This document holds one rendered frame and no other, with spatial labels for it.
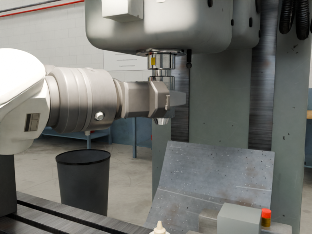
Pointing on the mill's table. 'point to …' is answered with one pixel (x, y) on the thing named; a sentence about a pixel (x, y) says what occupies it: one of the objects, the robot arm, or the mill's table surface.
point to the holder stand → (7, 185)
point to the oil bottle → (159, 229)
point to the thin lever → (189, 58)
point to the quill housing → (164, 27)
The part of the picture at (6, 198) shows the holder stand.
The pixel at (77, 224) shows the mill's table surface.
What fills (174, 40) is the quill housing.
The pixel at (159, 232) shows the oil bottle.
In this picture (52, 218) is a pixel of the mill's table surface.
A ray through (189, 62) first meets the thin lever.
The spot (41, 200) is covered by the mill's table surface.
